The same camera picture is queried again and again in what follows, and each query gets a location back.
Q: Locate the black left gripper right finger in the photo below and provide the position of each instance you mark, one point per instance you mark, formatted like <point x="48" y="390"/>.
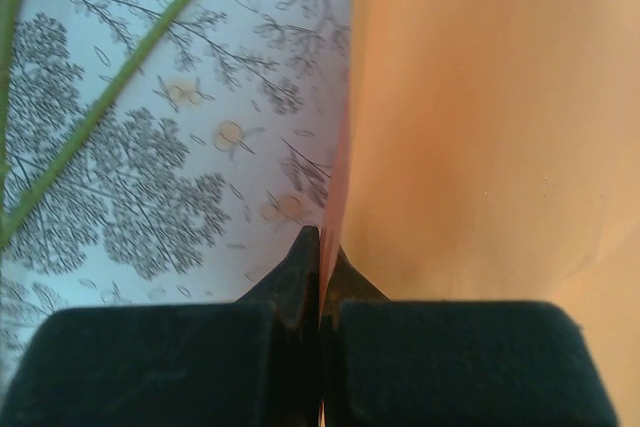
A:
<point x="475" y="367"/>

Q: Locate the orange wrapping paper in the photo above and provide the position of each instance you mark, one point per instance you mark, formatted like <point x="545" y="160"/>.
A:
<point x="475" y="122"/>

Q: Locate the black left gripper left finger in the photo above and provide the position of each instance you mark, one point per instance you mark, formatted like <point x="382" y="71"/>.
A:
<point x="150" y="367"/>

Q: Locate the pink artificial flower spray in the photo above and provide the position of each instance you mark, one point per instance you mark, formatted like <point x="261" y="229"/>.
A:
<point x="120" y="79"/>

